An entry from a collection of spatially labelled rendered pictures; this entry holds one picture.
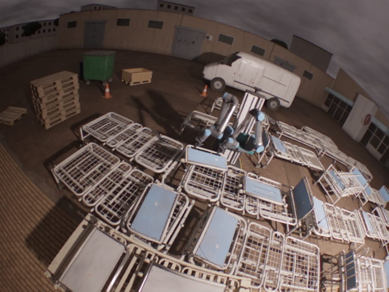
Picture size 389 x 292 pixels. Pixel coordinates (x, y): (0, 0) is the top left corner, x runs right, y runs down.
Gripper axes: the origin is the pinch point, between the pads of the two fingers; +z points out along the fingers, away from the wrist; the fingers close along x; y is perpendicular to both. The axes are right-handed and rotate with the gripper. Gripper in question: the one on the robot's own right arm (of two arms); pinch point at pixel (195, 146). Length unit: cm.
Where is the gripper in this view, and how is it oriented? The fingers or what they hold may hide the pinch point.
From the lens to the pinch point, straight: 237.1
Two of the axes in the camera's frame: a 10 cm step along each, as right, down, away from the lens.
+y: 8.6, 2.4, 4.6
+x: -1.1, -7.8, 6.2
